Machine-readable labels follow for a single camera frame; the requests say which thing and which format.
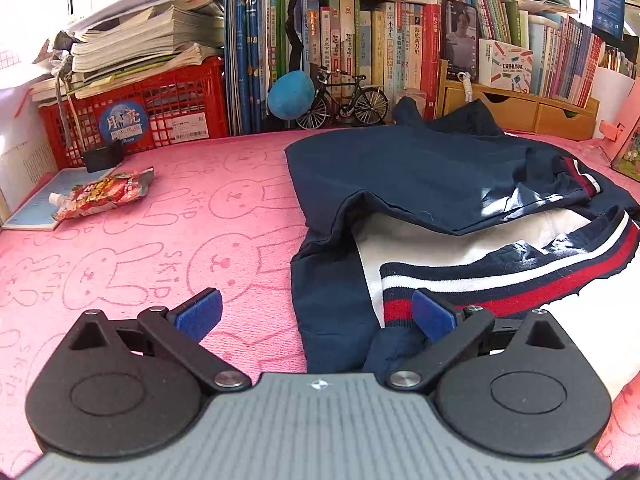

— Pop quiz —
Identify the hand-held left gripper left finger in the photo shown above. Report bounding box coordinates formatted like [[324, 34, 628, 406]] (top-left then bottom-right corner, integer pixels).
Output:
[[67, 287, 252, 394]]

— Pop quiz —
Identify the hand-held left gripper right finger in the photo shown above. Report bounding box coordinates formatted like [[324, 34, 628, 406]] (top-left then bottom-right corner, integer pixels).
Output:
[[385, 287, 569, 392]]

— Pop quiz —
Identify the navy and white zip jacket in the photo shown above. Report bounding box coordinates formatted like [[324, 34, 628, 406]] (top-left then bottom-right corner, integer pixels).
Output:
[[284, 97, 640, 397]]

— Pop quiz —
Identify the pink rabbit-print mat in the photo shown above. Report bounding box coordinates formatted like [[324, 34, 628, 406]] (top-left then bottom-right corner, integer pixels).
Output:
[[0, 130, 640, 480]]

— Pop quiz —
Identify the red snack pouch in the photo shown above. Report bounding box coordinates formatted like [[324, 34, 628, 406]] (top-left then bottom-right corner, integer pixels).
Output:
[[49, 167, 155, 224]]

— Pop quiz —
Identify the small black box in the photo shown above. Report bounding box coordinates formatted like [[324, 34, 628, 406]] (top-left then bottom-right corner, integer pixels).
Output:
[[82, 146, 124, 174]]

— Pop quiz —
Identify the light blue notebook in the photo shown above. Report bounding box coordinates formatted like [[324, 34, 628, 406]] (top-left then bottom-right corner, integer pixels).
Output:
[[2, 167, 119, 232]]

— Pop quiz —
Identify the red plastic crate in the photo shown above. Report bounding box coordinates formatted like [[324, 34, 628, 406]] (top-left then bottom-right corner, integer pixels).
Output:
[[39, 56, 231, 170]]

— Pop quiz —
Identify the clear jar with pink lid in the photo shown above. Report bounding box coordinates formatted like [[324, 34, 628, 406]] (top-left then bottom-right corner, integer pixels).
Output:
[[400, 88, 427, 111]]

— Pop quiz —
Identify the black model bicycle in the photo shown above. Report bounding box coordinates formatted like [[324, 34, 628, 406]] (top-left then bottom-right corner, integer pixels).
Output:
[[295, 65, 391, 131]]

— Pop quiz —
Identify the wooden drawer organizer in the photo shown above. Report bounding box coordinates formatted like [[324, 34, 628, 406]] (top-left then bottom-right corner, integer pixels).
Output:
[[435, 57, 600, 142]]

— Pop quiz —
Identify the blue egg-shaped plush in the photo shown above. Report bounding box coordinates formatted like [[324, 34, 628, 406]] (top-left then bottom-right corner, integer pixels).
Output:
[[267, 71, 317, 121]]

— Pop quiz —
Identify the pink miniature house kit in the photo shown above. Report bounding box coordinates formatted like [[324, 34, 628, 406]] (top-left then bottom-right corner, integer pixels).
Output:
[[599, 120, 640, 184]]

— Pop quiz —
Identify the white pencil-print carton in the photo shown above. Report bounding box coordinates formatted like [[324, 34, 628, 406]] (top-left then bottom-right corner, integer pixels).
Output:
[[477, 37, 534, 94]]

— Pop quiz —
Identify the smartphone in dark case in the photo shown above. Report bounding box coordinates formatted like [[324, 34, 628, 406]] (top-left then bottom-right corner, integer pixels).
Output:
[[441, 0, 481, 84]]

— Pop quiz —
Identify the stack of paper booklets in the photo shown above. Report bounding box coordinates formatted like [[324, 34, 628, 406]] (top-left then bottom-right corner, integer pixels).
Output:
[[30, 0, 226, 101]]

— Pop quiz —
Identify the row of slim pastel books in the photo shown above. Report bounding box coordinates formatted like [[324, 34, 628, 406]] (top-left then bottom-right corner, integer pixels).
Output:
[[530, 15, 604, 109]]

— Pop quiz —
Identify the row of tall children's books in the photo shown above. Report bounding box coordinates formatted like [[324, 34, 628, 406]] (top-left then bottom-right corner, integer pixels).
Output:
[[225, 0, 444, 134]]

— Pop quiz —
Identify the row of small green books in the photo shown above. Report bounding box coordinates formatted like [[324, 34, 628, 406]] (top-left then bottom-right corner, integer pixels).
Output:
[[437, 0, 521, 44]]

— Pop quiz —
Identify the row of thin glossy books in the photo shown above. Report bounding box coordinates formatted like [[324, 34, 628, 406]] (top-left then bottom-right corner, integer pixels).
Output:
[[597, 45, 639, 79]]

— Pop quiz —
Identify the dark blue card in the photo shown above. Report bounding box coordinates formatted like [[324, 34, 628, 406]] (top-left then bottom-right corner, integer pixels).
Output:
[[591, 0, 626, 39]]

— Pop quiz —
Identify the black strap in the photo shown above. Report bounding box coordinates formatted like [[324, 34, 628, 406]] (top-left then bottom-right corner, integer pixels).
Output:
[[286, 0, 314, 74]]

